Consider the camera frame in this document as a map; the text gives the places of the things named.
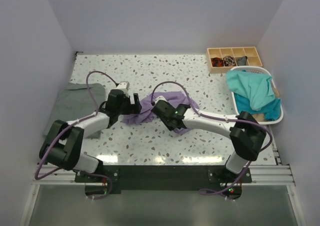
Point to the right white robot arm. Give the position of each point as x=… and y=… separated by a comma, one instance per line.
x=247, y=136

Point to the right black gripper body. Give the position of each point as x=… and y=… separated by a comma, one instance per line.
x=165, y=123

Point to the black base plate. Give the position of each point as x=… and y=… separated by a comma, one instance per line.
x=207, y=180

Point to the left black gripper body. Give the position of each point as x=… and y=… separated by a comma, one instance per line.
x=123, y=109

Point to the wooden compartment tray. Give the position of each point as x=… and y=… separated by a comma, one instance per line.
x=236, y=52

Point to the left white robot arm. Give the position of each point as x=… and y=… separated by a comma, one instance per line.
x=63, y=143

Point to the teal t shirt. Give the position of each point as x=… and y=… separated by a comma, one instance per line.
x=253, y=86

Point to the aluminium frame rail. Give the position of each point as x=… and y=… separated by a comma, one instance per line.
x=267, y=175

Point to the blue t shirt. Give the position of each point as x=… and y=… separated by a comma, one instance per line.
x=269, y=112

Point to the patterned rolled socks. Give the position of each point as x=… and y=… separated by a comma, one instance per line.
x=229, y=61

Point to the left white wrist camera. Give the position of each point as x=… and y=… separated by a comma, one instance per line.
x=124, y=85

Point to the white laundry basket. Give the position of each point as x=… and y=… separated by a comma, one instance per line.
x=259, y=70

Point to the grey rolled socks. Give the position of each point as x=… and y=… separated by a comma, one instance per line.
x=242, y=61

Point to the folded grey t shirt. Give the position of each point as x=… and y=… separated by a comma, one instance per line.
x=74, y=102

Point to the orange black rolled socks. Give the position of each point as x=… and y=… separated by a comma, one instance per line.
x=217, y=62

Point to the beige garment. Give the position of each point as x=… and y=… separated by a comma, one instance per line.
x=261, y=117

